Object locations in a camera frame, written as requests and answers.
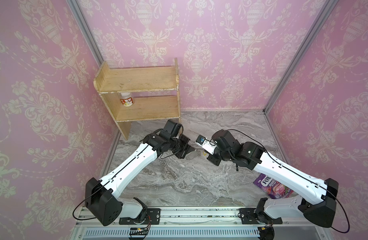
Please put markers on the small bottle red label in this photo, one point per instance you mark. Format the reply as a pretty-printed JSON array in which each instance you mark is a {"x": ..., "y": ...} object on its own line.
[{"x": 126, "y": 99}]

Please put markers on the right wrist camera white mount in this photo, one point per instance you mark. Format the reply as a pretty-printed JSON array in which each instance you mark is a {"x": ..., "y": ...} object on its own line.
[{"x": 206, "y": 144}]

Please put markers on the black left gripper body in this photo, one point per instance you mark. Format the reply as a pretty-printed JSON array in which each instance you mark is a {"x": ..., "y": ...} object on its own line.
[{"x": 182, "y": 146}]

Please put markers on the aluminium corner wall profile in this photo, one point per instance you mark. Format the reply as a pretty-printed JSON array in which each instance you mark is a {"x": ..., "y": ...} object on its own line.
[
  {"x": 85, "y": 29},
  {"x": 312, "y": 33}
]

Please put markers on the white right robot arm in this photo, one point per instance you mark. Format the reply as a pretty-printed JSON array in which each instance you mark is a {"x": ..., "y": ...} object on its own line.
[{"x": 316, "y": 198}]

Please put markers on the aluminium corner wall profile left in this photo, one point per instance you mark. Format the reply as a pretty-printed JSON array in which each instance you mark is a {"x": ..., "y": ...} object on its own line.
[{"x": 85, "y": 29}]

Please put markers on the wooden two-tier shelf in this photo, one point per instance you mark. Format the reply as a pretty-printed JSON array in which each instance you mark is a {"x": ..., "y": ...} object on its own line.
[{"x": 155, "y": 92}]

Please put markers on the purple candy bag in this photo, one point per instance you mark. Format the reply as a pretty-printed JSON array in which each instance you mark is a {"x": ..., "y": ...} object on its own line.
[{"x": 272, "y": 187}]

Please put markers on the aluminium corner wall profile right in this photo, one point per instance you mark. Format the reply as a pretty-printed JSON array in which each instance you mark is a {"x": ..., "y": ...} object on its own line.
[{"x": 312, "y": 33}]

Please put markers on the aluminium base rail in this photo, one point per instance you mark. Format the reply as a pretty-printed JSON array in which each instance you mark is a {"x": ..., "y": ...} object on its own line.
[{"x": 198, "y": 223}]

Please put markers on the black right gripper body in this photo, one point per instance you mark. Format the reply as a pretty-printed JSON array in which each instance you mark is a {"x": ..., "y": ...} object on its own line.
[{"x": 214, "y": 157}]

